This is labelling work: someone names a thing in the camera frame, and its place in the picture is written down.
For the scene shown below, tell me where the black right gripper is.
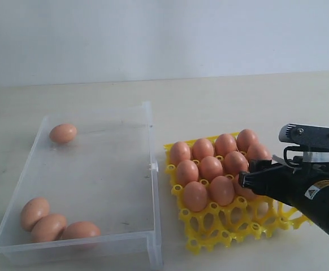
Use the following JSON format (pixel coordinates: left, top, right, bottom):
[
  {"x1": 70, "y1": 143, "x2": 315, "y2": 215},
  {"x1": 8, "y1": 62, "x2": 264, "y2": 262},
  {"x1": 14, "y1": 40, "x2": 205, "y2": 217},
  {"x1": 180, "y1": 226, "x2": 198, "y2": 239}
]
[{"x1": 238, "y1": 160, "x2": 329, "y2": 203}]

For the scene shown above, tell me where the brown egg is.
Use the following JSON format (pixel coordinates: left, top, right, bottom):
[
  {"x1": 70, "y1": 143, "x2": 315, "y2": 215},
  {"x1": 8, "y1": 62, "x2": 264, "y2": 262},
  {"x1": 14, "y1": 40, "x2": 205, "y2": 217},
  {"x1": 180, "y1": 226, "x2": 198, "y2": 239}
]
[
  {"x1": 62, "y1": 221, "x2": 101, "y2": 240},
  {"x1": 49, "y1": 123, "x2": 77, "y2": 144},
  {"x1": 209, "y1": 176, "x2": 235, "y2": 206},
  {"x1": 236, "y1": 129, "x2": 259, "y2": 152},
  {"x1": 170, "y1": 141, "x2": 191, "y2": 166},
  {"x1": 20, "y1": 196, "x2": 50, "y2": 231},
  {"x1": 176, "y1": 160, "x2": 199, "y2": 187},
  {"x1": 215, "y1": 133, "x2": 237, "y2": 157},
  {"x1": 198, "y1": 156, "x2": 223, "y2": 182},
  {"x1": 246, "y1": 143, "x2": 272, "y2": 161},
  {"x1": 192, "y1": 138, "x2": 214, "y2": 161}
]

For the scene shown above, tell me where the brown egg third row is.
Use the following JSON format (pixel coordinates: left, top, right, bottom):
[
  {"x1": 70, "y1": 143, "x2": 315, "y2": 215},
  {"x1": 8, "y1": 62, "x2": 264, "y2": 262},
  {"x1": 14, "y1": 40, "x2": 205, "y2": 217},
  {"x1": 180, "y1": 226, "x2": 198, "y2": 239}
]
[{"x1": 233, "y1": 175, "x2": 257, "y2": 201}]

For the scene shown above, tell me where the brown egg tray second row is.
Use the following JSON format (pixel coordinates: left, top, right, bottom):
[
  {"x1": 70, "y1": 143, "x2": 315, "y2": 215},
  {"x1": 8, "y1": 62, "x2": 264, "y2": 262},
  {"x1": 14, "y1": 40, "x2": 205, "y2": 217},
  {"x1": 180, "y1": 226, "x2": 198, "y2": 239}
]
[{"x1": 222, "y1": 151, "x2": 249, "y2": 177}]

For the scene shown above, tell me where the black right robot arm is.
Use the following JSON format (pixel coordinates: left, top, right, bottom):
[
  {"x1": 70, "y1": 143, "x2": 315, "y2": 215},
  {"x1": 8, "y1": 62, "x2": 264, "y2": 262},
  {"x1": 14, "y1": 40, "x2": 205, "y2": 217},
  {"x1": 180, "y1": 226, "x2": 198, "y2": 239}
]
[{"x1": 239, "y1": 156, "x2": 329, "y2": 235}]

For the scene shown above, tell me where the yellow plastic egg tray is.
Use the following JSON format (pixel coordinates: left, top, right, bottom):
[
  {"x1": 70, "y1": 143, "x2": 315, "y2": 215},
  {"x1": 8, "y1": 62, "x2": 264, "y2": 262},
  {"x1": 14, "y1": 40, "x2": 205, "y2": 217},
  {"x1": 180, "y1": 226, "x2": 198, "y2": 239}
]
[{"x1": 164, "y1": 136, "x2": 307, "y2": 253}]

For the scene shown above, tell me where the clear plastic bin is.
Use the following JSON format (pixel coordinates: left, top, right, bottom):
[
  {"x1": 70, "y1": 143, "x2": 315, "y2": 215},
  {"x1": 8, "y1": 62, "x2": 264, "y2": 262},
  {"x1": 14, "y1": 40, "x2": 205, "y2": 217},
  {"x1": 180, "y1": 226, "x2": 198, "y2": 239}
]
[{"x1": 0, "y1": 102, "x2": 163, "y2": 270}]

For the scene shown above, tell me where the brown egg front corner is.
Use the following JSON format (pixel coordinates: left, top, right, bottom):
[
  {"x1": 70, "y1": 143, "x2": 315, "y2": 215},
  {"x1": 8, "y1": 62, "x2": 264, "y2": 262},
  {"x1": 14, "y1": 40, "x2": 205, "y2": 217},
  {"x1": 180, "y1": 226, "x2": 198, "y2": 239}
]
[{"x1": 31, "y1": 213, "x2": 67, "y2": 243}]

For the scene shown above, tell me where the black camera cable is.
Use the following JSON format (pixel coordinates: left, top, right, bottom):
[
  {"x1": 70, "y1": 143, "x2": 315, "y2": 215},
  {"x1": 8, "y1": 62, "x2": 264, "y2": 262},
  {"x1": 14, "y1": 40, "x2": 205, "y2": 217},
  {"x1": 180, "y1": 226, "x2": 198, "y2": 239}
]
[{"x1": 283, "y1": 145, "x2": 329, "y2": 181}]

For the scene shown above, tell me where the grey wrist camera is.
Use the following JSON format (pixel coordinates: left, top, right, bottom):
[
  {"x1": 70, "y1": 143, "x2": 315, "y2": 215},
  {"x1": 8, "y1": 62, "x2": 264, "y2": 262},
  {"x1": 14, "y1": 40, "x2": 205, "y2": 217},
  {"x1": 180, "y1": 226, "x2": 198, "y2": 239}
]
[{"x1": 278, "y1": 124, "x2": 329, "y2": 168}]

